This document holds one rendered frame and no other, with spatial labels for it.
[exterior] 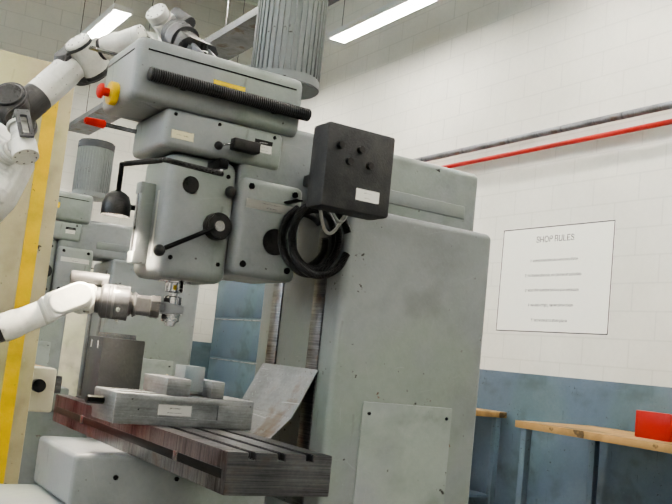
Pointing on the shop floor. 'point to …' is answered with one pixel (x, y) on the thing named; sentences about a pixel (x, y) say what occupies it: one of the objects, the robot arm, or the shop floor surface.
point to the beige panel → (27, 259)
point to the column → (385, 358)
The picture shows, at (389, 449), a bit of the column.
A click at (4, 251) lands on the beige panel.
